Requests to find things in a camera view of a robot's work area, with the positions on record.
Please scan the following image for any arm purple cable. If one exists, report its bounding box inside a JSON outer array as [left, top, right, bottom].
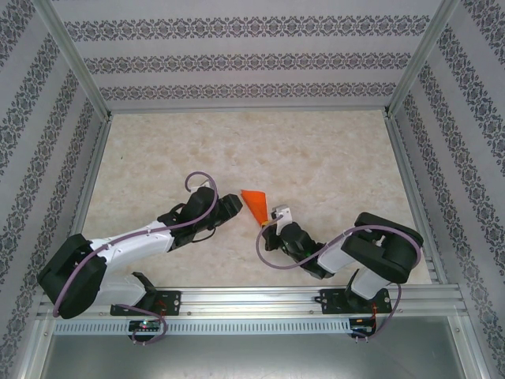
[[53, 171, 218, 347], [256, 212, 423, 344]]

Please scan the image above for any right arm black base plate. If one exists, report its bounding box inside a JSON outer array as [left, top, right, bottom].
[[320, 287, 394, 316]]

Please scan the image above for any aluminium frame post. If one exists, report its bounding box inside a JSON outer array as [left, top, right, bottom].
[[384, 0, 465, 119], [31, 0, 114, 119]]

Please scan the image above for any aluminium side rail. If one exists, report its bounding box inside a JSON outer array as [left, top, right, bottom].
[[384, 114, 449, 285], [58, 114, 115, 253]]

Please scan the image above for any right aluminium side rail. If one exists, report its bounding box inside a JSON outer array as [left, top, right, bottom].
[[384, 114, 449, 285]]

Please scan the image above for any right aluminium frame post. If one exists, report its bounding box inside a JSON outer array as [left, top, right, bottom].
[[384, 0, 465, 119]]

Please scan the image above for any left aluminium side rail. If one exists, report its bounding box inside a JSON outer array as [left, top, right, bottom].
[[58, 114, 115, 253]]

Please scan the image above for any aluminium rail along wall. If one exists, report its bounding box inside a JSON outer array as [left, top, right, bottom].
[[106, 104, 391, 115]]

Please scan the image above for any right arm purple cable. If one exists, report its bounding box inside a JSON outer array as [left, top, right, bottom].
[[256, 212, 423, 344]]

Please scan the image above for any orange paper sheet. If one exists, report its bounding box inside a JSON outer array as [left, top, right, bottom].
[[239, 189, 274, 227]]

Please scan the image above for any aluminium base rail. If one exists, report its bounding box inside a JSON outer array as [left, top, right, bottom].
[[37, 287, 470, 317]]

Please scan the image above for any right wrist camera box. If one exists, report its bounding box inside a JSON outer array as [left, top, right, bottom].
[[271, 205, 295, 235]]

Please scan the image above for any grey metal sheet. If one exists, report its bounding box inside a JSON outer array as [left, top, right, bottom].
[[23, 315, 486, 379]]

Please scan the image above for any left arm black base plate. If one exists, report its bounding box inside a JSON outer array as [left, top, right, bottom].
[[110, 290, 182, 317]]

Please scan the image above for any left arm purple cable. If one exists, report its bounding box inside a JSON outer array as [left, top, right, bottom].
[[53, 171, 218, 347]]

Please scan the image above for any circuit board with green light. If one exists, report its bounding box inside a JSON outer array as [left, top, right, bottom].
[[129, 320, 161, 332]]

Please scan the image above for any slotted grey cable duct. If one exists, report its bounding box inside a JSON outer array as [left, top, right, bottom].
[[53, 318, 352, 336]]

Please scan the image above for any left aluminium frame post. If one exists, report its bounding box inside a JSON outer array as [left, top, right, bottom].
[[31, 0, 114, 119]]

